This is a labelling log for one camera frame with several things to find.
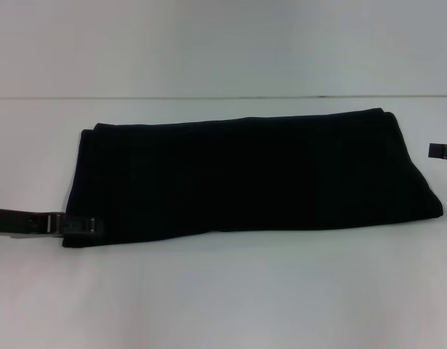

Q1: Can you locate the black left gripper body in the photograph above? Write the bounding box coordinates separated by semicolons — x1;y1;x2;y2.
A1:
0;207;47;239

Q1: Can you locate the black shirt with FREE print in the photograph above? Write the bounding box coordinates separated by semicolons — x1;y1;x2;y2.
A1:
62;107;446;249

